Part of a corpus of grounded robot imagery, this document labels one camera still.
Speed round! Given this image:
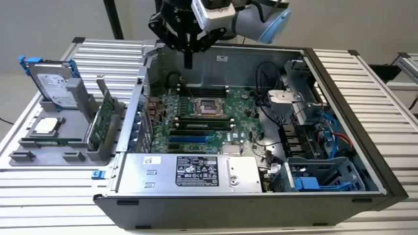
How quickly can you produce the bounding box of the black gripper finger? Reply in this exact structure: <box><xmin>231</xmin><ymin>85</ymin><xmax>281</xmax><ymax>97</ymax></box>
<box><xmin>188</xmin><ymin>28</ymin><xmax>228</xmax><ymax>69</ymax></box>
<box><xmin>148</xmin><ymin>14</ymin><xmax>189</xmax><ymax>69</ymax></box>

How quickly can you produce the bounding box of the green and black graphics card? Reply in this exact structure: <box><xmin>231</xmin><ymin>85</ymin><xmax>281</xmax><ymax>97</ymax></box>
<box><xmin>82</xmin><ymin>75</ymin><xmax>120</xmax><ymax>152</ymax></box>

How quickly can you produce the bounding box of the black stand pole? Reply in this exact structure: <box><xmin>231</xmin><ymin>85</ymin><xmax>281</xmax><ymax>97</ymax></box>
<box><xmin>102</xmin><ymin>0</ymin><xmax>124</xmax><ymax>40</ymax></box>

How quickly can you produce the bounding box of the CPU socket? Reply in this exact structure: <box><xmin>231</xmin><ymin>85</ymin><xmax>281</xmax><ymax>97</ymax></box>
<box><xmin>188</xmin><ymin>96</ymin><xmax>224</xmax><ymax>118</ymax></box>

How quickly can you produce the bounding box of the green motherboard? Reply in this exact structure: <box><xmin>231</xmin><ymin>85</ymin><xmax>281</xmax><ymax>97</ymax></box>
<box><xmin>148</xmin><ymin>86</ymin><xmax>265</xmax><ymax>158</ymax></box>

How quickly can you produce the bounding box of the silver metal drive cage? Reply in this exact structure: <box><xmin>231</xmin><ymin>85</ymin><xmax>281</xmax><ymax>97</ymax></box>
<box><xmin>265</xmin><ymin>59</ymin><xmax>328</xmax><ymax>126</ymax></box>

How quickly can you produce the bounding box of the green RAM stick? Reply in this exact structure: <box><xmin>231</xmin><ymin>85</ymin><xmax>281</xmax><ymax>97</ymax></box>
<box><xmin>177</xmin><ymin>122</ymin><xmax>229</xmax><ymax>129</ymax></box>
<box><xmin>20</xmin><ymin>137</ymin><xmax>82</xmax><ymax>145</ymax></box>

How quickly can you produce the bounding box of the long black expansion slot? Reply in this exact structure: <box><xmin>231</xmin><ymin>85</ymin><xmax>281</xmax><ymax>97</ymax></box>
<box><xmin>169</xmin><ymin>130</ymin><xmax>216</xmax><ymax>137</ymax></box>

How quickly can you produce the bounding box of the hard disk in blue carrier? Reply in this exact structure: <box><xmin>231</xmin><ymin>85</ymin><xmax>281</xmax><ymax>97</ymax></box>
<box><xmin>18</xmin><ymin>55</ymin><xmax>81</xmax><ymax>111</ymax></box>

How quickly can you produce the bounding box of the blue expansion slot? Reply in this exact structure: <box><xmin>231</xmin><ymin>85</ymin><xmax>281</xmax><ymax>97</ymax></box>
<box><xmin>168</xmin><ymin>136</ymin><xmax>211</xmax><ymax>143</ymax></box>

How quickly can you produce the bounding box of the small silver heat sink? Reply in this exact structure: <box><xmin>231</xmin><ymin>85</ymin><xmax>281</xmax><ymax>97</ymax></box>
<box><xmin>221</xmin><ymin>144</ymin><xmax>243</xmax><ymax>156</ymax></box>

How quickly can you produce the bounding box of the silver CPU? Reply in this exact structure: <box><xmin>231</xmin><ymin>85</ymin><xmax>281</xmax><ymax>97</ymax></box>
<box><xmin>33</xmin><ymin>117</ymin><xmax>61</xmax><ymax>134</ymax></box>

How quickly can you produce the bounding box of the silver power supply unit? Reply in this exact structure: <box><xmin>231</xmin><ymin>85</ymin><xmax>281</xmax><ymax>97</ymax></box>
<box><xmin>116</xmin><ymin>153</ymin><xmax>264</xmax><ymax>194</ymax></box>

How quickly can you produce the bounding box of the neighbouring metal table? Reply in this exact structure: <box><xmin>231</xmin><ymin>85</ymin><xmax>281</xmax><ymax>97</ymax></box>
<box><xmin>368</xmin><ymin>52</ymin><xmax>418</xmax><ymax>116</ymax></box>

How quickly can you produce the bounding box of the grey parts rack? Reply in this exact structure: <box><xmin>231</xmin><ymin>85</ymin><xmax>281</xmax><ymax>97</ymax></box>
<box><xmin>8</xmin><ymin>77</ymin><xmax>126</xmax><ymax>167</ymax></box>

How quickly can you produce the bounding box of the grey plastic disk bay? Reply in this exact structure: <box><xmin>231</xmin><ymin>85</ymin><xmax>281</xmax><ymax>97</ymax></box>
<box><xmin>269</xmin><ymin>156</ymin><xmax>365</xmax><ymax>193</ymax></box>

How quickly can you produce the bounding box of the open black PC case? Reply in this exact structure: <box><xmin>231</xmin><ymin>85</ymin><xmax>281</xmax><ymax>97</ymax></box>
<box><xmin>92</xmin><ymin>39</ymin><xmax>408</xmax><ymax>231</ymax></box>

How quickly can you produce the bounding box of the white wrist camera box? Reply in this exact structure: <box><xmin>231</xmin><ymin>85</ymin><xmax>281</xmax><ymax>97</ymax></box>
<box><xmin>191</xmin><ymin>0</ymin><xmax>236</xmax><ymax>30</ymax></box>

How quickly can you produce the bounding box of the black camera cable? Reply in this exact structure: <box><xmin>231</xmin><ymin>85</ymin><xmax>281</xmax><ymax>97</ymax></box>
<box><xmin>249</xmin><ymin>0</ymin><xmax>267</xmax><ymax>24</ymax></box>

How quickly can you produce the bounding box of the thick black cable loop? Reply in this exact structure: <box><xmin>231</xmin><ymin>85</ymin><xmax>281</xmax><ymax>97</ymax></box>
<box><xmin>165</xmin><ymin>70</ymin><xmax>181</xmax><ymax>89</ymax></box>

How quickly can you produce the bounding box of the thin black looped cable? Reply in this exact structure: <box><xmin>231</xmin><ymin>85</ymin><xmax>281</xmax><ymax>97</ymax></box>
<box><xmin>255</xmin><ymin>61</ymin><xmax>281</xmax><ymax>108</ymax></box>

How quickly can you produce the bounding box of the blue data wire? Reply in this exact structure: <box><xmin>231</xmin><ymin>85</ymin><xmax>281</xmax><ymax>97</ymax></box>
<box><xmin>315</xmin><ymin>109</ymin><xmax>339</xmax><ymax>142</ymax></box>

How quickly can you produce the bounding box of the red data wire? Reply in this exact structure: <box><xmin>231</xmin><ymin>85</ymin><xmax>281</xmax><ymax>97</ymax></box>
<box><xmin>332</xmin><ymin>132</ymin><xmax>353</xmax><ymax>148</ymax></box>

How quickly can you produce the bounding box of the blue plastic drive bracket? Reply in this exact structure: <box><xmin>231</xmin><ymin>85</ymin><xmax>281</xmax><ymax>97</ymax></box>
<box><xmin>293</xmin><ymin>176</ymin><xmax>363</xmax><ymax>193</ymax></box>

